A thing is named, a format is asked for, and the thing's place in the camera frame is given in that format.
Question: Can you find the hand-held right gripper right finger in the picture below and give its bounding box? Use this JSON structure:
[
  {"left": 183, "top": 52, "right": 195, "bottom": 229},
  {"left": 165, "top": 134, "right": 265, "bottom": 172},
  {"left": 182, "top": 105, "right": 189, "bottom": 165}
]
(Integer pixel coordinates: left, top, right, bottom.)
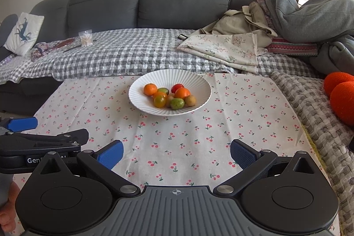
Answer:
[{"left": 213, "top": 139, "right": 323, "bottom": 196}]

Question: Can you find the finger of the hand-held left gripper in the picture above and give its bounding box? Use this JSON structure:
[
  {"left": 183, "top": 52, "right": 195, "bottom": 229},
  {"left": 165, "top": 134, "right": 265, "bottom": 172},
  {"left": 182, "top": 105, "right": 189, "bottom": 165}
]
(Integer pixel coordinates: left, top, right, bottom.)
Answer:
[
  {"left": 0, "top": 129, "right": 89, "bottom": 148},
  {"left": 0, "top": 117, "right": 38, "bottom": 134}
]

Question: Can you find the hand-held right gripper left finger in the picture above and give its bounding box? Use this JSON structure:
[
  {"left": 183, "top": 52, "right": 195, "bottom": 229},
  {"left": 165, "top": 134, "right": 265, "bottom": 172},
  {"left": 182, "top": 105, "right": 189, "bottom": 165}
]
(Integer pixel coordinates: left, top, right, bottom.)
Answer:
[{"left": 29, "top": 140, "right": 141, "bottom": 197}]

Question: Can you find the yellow-green tomato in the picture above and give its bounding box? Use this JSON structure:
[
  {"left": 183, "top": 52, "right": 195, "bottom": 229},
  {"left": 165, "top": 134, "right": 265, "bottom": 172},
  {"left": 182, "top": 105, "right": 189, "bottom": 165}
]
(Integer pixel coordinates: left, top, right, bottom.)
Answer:
[{"left": 153, "top": 95, "right": 166, "bottom": 108}]

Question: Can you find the small orange mandarin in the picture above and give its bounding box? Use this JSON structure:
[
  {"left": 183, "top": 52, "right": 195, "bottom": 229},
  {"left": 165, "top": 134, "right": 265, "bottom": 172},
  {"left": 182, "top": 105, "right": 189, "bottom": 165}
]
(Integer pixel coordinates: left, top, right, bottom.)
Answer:
[{"left": 143, "top": 83, "right": 158, "bottom": 96}]

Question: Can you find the large green jujube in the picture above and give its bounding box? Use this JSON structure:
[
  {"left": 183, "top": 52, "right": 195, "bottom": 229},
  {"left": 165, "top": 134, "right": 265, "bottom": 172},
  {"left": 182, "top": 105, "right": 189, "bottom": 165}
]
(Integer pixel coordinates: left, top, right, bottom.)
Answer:
[{"left": 170, "top": 98, "right": 185, "bottom": 111}]

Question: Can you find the large orange mandarin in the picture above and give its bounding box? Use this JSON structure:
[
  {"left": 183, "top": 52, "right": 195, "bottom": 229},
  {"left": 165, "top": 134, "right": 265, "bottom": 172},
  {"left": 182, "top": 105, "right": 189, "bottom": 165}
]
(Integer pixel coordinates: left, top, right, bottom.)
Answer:
[{"left": 174, "top": 87, "right": 191, "bottom": 100}]

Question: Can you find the white ribbed plate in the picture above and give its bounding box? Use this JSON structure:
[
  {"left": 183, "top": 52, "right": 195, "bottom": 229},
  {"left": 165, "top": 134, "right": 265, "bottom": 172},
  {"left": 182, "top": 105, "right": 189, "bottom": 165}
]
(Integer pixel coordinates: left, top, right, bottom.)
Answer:
[{"left": 129, "top": 69, "right": 212, "bottom": 116}]

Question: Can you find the person's left hand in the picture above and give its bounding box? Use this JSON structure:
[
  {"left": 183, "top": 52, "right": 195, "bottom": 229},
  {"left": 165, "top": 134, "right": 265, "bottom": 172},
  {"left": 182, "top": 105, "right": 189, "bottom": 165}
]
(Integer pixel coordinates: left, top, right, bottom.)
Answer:
[{"left": 0, "top": 180, "right": 22, "bottom": 234}]

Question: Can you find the cherry print tablecloth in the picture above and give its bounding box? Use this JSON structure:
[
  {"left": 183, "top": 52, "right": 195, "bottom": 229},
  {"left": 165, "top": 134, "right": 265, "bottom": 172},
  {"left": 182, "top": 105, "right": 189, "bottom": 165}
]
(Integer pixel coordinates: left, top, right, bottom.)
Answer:
[{"left": 11, "top": 73, "right": 341, "bottom": 236}]

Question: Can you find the purple floral pouch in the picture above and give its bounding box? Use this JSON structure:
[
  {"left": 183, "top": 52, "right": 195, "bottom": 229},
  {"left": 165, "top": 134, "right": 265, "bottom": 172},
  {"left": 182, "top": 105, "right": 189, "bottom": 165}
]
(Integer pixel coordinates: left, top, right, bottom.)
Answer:
[{"left": 30, "top": 42, "right": 60, "bottom": 62}]

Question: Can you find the grey knit blanket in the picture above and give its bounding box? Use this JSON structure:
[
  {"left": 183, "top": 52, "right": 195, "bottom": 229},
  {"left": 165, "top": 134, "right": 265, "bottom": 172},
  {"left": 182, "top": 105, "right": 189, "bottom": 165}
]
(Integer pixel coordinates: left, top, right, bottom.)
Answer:
[{"left": 269, "top": 70, "right": 354, "bottom": 236}]

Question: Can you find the white deer print pillow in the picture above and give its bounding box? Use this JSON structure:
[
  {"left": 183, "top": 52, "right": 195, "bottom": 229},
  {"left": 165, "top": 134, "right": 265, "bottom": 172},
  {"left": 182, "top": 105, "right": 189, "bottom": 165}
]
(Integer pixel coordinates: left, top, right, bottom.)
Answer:
[{"left": 3, "top": 12, "right": 45, "bottom": 57}]

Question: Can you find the grey checkered blanket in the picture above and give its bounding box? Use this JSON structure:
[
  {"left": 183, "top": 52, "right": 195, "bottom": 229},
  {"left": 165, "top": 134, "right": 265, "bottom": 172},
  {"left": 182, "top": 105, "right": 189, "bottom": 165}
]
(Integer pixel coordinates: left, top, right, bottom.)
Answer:
[{"left": 0, "top": 28, "right": 325, "bottom": 84}]

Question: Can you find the beige floral cloth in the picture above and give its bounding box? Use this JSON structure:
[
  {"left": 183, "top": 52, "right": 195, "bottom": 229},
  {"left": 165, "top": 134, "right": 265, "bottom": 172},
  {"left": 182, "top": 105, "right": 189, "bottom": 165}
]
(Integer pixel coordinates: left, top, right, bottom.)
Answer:
[{"left": 177, "top": 33, "right": 269, "bottom": 75}]

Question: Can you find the clear cotton swab box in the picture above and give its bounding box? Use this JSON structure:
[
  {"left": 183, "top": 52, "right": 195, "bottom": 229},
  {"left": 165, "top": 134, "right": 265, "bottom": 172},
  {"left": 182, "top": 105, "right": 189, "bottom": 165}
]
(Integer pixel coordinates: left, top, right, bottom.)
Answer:
[{"left": 78, "top": 31, "right": 93, "bottom": 47}]

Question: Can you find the orange fuzzy ball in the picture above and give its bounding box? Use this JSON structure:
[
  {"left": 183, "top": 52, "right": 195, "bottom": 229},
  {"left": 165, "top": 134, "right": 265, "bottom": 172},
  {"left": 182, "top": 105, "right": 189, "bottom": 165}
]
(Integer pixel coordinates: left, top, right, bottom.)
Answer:
[
  {"left": 330, "top": 82, "right": 354, "bottom": 126},
  {"left": 323, "top": 72, "right": 354, "bottom": 95}
]

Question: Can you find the striped cushion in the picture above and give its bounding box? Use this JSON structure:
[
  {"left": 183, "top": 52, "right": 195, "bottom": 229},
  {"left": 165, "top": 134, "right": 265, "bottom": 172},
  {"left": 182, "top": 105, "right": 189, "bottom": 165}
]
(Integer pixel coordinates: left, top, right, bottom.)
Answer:
[{"left": 265, "top": 35, "right": 318, "bottom": 57}]

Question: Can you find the beige fabric bag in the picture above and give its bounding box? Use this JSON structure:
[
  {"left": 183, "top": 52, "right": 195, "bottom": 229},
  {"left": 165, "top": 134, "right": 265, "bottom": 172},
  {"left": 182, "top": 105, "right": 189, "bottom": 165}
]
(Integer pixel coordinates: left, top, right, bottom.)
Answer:
[{"left": 199, "top": 2, "right": 278, "bottom": 40}]

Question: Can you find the dark grey garment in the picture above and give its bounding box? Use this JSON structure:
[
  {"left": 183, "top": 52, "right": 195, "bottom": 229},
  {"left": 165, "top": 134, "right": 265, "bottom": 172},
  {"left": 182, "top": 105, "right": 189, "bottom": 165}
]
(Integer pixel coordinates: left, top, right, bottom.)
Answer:
[{"left": 309, "top": 34, "right": 354, "bottom": 76}]

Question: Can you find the pink floral cloth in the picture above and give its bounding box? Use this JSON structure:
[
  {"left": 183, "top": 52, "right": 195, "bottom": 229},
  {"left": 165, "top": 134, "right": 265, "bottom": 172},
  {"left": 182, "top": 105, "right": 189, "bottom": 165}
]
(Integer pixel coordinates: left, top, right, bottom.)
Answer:
[{"left": 256, "top": 0, "right": 277, "bottom": 32}]

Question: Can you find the grey hooded sweatshirt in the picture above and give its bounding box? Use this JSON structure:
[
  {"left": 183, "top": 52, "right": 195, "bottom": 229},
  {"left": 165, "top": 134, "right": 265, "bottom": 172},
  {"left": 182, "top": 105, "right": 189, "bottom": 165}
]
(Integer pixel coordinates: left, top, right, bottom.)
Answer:
[{"left": 267, "top": 0, "right": 354, "bottom": 44}]

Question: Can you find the grey sofa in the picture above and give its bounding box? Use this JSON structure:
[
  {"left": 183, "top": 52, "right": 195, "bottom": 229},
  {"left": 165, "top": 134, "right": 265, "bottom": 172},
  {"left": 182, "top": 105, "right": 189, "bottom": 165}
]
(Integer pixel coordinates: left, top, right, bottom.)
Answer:
[{"left": 0, "top": 0, "right": 294, "bottom": 115}]

